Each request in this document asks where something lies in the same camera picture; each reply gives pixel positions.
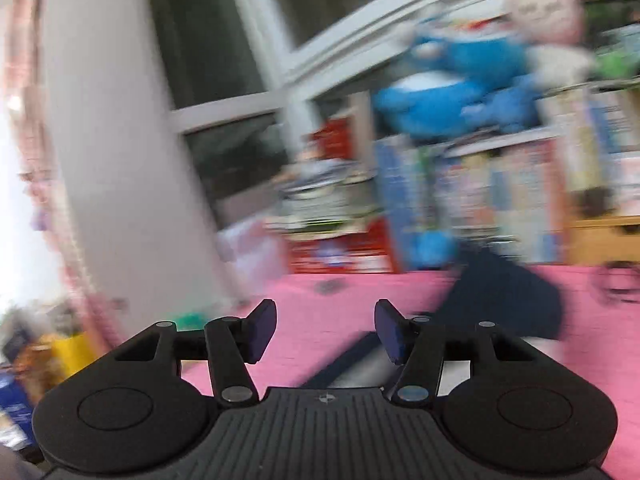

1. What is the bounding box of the yellow object beside bed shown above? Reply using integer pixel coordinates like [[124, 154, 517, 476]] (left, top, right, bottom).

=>
[[51, 333, 96, 378]]

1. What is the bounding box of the row of upright books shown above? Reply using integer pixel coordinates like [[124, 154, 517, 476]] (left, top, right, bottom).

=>
[[373, 81, 639, 270]]

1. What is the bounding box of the small grey flat object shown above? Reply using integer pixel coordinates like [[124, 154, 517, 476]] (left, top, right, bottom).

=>
[[314, 278, 346, 296]]

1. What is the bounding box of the blue plush toy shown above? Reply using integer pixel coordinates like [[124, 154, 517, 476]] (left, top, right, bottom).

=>
[[372, 18, 540, 142]]

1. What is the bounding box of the stack of papers and booklets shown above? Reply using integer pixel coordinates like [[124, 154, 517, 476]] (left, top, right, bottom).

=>
[[265, 158, 383, 233]]

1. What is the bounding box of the red plastic crate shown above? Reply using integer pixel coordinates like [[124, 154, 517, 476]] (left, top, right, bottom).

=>
[[285, 218, 402, 274]]

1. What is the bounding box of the pink bunny print blanket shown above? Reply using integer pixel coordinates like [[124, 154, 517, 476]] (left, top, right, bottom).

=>
[[179, 263, 640, 480]]

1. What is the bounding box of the blue plush ball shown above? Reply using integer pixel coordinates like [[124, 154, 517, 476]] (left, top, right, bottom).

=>
[[409, 231, 458, 270]]

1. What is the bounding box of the pink white plush doll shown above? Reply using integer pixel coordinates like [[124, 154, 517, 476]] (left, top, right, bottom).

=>
[[506, 0, 596, 91]]

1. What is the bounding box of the wooden drawer organizer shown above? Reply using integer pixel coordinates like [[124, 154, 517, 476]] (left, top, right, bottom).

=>
[[567, 216, 640, 266]]

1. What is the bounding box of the black coiled cable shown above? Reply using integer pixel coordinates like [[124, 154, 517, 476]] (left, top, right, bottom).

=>
[[591, 259, 640, 306]]

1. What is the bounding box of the white navy zip jacket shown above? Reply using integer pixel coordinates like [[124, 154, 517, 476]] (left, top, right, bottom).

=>
[[302, 249, 565, 389]]

